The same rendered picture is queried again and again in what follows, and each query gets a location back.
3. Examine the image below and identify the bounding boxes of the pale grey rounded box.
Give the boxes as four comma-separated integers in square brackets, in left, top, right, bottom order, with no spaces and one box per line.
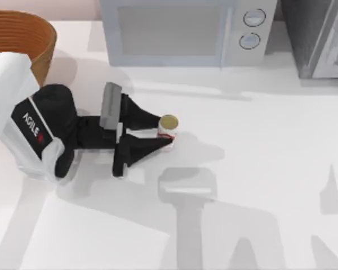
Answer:
[99,81,123,131]

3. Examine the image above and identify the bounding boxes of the round microwave knob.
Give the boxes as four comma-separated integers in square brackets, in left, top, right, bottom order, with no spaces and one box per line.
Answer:
[238,31,262,51]
[243,7,267,27]

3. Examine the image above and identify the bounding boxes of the microwave oven door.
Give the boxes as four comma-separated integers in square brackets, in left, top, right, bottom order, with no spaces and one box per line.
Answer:
[99,0,229,68]

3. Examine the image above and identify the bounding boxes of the brown woven basket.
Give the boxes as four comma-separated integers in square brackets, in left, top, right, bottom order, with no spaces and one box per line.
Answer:
[0,10,58,88]

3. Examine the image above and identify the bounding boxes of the red and white can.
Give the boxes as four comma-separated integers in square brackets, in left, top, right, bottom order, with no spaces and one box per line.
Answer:
[157,114,180,153]

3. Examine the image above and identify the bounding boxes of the grey cabinet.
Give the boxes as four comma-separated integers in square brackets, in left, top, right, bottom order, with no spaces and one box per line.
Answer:
[281,0,338,80]

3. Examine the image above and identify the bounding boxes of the pale microwave oven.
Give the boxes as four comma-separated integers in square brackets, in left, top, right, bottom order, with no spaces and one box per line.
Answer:
[97,0,277,69]

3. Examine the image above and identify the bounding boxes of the grey cabinet door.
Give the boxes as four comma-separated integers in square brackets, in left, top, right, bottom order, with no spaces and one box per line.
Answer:
[311,0,338,79]

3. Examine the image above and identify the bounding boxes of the microwave door handle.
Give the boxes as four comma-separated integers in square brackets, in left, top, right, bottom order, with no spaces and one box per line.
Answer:
[219,6,233,70]

